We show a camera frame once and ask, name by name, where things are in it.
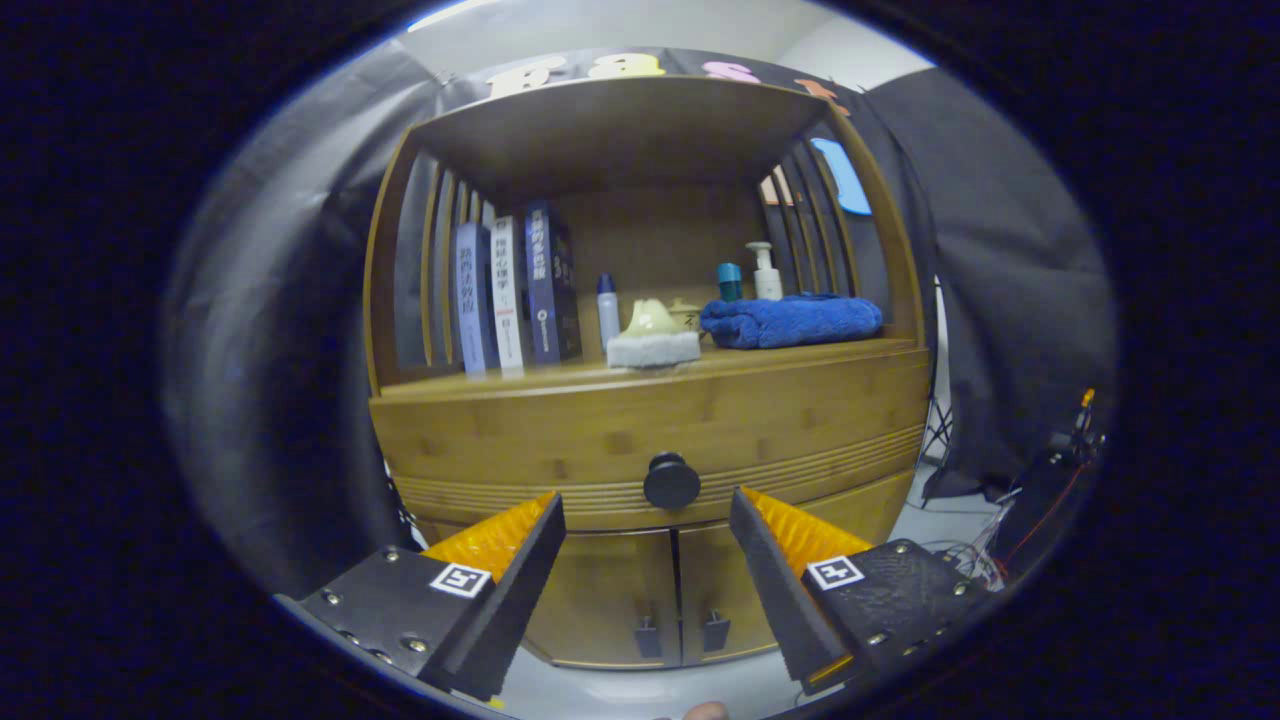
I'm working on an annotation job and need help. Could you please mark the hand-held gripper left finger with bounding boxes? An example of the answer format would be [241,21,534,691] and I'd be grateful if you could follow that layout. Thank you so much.
[275,492,567,701]

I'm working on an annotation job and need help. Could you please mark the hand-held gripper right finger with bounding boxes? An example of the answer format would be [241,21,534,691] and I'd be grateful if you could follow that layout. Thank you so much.
[728,486,991,698]

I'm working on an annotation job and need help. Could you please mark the pale green brush white sponge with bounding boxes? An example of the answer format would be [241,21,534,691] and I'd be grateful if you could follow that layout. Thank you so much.
[605,298,703,370]

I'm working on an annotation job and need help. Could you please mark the wooden cabinet door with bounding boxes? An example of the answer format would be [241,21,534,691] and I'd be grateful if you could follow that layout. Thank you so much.
[520,528,686,669]
[675,470,916,666]

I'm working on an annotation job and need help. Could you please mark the wooden countertop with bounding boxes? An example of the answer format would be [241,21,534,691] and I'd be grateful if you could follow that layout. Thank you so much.
[378,335,926,399]

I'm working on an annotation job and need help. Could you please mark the wooden cabinet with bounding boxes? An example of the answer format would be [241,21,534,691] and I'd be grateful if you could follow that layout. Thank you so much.
[362,75,933,669]

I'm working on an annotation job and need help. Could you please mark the black tripod stand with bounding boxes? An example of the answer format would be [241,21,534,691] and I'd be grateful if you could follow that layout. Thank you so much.
[920,280,956,471]

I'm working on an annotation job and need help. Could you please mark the folded blue towel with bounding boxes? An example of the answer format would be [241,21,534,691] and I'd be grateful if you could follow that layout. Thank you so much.
[699,293,885,351]

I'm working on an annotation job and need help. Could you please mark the black equipment with orange tip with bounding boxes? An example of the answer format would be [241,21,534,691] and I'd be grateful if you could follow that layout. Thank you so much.
[990,388,1106,581]

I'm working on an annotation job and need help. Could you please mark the white book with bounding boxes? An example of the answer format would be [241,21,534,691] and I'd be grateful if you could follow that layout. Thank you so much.
[488,216,528,379]

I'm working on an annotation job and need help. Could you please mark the light blue book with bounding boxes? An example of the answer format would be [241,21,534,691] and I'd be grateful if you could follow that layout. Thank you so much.
[452,222,499,378]

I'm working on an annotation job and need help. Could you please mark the white pump bottle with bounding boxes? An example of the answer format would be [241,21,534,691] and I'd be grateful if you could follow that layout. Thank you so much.
[746,241,784,301]

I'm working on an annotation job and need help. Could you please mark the dark blue book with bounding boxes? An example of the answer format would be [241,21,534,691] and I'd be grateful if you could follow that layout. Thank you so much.
[524,200,583,365]

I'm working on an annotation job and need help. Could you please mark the black backdrop cloth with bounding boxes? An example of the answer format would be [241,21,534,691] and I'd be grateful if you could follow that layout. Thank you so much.
[160,45,1119,601]

